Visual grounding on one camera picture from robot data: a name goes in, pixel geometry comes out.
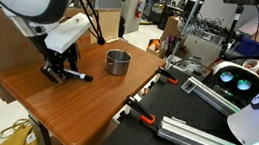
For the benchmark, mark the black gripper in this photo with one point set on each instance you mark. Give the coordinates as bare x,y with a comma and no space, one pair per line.
58,58

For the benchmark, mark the black and white marker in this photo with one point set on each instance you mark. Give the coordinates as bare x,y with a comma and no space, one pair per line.
80,75

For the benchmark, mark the white VR controller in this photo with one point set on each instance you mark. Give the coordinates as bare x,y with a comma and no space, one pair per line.
251,65

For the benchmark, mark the silver metal pot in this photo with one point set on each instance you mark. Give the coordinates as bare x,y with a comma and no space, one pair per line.
116,67

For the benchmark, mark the metal table leg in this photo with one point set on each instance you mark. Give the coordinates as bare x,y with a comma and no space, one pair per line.
44,135

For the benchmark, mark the yellow tote bag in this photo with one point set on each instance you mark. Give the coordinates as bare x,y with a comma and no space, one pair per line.
20,138

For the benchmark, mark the red fire extinguisher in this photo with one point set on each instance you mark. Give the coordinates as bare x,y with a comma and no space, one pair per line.
139,9

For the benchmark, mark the black orange bar clamp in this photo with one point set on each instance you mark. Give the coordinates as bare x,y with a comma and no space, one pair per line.
147,119
171,80

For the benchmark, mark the slanted silver metal pole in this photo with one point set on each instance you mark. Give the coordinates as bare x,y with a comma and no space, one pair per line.
187,26

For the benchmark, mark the white storage cabinet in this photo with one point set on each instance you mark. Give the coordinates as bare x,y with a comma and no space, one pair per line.
201,50

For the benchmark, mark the white black VR headset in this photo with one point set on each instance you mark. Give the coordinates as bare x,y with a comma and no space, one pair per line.
236,79

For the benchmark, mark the blue plastic bin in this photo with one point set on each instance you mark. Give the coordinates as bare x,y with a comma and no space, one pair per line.
253,48

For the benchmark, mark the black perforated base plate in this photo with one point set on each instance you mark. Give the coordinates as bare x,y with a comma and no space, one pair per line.
172,101

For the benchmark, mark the short aluminium extrusion rail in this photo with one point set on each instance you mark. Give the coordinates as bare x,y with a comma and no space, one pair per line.
210,95

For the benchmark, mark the black camera tripod stand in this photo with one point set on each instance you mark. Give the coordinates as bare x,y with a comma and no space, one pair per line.
230,35

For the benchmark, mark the black stereo camera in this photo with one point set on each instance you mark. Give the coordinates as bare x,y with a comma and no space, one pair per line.
243,0

